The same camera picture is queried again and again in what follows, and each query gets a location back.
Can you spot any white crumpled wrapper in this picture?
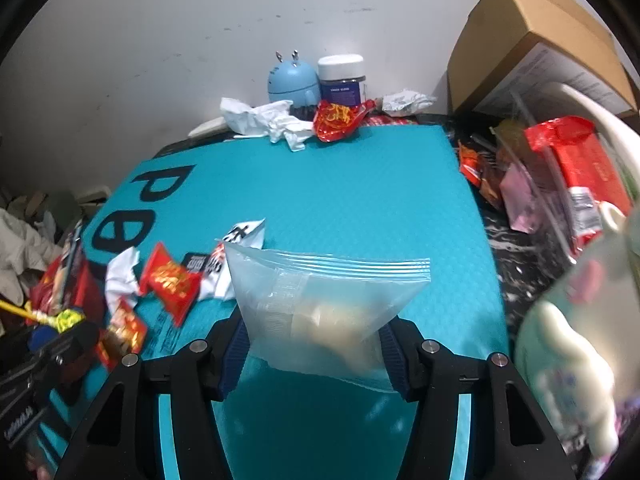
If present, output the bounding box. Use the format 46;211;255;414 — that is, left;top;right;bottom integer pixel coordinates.
104;247;140;314

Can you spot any red cartoon snack packet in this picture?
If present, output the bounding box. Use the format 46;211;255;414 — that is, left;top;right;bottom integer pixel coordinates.
96;299;148;372

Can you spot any red snack pack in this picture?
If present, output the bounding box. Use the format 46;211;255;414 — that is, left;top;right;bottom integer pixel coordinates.
524;116;632;255

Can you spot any teal foam mat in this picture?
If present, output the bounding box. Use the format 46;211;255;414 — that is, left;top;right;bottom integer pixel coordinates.
84;126;508;479

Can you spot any white black snack packet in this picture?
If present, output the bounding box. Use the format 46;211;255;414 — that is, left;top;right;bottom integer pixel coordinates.
181;219;266;301

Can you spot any small white wrapper at back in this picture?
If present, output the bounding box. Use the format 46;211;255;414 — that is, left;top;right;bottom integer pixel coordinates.
381;89;437;117

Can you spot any white cloth pile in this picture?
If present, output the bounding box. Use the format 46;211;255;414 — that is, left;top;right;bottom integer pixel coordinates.
0;209;62;306

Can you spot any white lid dark jar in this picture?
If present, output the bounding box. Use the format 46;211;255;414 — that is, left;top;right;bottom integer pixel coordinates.
317;53;366;107

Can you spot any cardboard box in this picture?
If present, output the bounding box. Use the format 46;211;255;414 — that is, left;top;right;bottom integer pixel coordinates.
447;0;638;117

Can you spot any blue deer humidifier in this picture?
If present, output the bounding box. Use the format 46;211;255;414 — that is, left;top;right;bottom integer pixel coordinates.
267;50;320;108

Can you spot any clear zip bag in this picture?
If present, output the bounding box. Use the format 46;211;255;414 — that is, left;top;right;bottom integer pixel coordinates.
224;244;431;392

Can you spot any red candy packet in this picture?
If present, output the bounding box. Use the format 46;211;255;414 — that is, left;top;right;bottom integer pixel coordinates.
139;242;202;327

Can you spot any yellow green lollipop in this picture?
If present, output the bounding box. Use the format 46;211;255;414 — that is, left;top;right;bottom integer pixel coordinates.
0;300;85;334

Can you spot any white crumpled tissue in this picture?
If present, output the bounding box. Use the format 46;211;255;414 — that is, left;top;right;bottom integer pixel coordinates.
220;98;316;152

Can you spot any red wrapper at back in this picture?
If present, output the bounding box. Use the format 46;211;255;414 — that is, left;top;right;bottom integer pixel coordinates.
312;100;376;143

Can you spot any white cartoon kettle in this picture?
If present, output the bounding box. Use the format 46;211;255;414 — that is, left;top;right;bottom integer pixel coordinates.
514;203;639;458

